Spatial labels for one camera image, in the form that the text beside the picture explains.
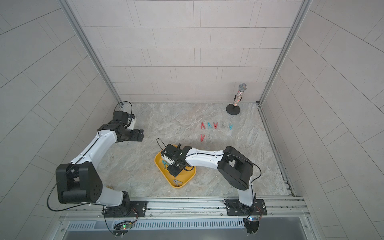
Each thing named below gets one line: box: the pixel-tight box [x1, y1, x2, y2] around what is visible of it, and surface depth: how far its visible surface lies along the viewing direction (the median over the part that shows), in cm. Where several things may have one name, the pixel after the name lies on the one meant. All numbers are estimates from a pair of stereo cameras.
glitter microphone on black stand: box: [226, 83, 248, 115], surface depth 103 cm
